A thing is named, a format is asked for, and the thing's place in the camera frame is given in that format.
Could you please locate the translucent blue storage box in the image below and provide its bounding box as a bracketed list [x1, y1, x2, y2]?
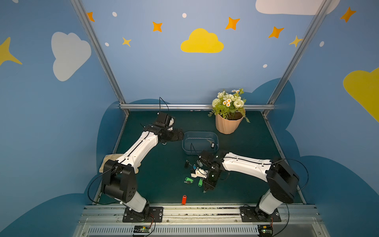
[182, 131, 219, 155]

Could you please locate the black fob key bunch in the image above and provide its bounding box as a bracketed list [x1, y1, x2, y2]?
[184, 160, 193, 169]

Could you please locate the green tag key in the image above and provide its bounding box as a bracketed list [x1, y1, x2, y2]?
[184, 177, 193, 184]
[198, 178, 203, 187]

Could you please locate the orange tag key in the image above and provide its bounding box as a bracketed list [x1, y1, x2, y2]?
[181, 195, 187, 205]

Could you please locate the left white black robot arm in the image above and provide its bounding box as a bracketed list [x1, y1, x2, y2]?
[101, 112, 184, 216]

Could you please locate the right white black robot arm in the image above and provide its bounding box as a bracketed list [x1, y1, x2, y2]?
[191, 150, 300, 220]

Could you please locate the terracotta flower pot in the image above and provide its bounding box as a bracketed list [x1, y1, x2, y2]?
[216, 112, 244, 134]

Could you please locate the white artificial flower bouquet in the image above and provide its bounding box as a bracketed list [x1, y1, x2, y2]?
[208, 88, 250, 123]

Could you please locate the beige cloth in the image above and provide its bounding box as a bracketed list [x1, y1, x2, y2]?
[99, 154, 143, 174]

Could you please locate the right green circuit board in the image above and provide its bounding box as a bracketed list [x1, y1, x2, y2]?
[258, 225, 273, 237]

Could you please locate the green circuit board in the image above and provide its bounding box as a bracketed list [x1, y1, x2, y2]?
[258, 225, 273, 237]
[133, 226, 150, 234]

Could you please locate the left green circuit board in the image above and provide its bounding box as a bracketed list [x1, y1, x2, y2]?
[133, 226, 150, 234]

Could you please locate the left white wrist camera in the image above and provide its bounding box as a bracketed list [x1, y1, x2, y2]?
[167, 117, 175, 130]

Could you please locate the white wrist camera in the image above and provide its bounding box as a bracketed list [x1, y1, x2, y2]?
[167, 117, 175, 130]
[190, 168, 208, 178]

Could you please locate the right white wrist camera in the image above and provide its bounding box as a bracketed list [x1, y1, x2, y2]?
[190, 168, 208, 178]

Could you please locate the aluminium back frame bar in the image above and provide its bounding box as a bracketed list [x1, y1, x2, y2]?
[120, 103, 274, 111]

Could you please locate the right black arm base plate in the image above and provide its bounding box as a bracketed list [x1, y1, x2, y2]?
[239, 205, 281, 223]

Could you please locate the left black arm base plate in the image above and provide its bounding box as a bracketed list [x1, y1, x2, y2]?
[122, 206, 164, 223]

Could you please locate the aluminium front rail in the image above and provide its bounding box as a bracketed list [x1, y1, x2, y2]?
[73, 204, 330, 237]

